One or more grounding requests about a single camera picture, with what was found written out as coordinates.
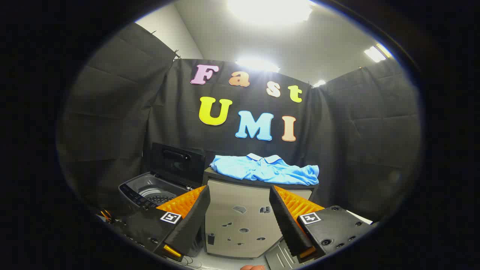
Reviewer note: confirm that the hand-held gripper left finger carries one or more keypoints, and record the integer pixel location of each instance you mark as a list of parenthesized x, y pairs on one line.
[(191, 221)]

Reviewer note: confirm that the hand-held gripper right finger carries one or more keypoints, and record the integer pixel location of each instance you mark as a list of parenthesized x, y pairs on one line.
[(287, 225)]

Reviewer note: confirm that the light blue polo shirt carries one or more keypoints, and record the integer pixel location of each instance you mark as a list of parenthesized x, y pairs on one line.
[(258, 170)]

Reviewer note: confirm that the grey ribbed panel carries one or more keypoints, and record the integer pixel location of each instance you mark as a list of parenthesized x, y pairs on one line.
[(279, 258)]

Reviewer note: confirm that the grey cabinet with black top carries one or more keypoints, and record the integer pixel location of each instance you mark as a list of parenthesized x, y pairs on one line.
[(240, 202)]

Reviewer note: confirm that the black backdrop cloth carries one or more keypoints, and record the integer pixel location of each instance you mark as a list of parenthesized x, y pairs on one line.
[(112, 112)]

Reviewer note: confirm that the ceiling light panel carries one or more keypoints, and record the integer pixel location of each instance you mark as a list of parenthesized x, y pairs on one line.
[(257, 64), (319, 83), (375, 53)]

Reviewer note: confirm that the large round ceiling light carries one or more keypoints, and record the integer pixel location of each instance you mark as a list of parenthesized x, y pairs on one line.
[(270, 9)]

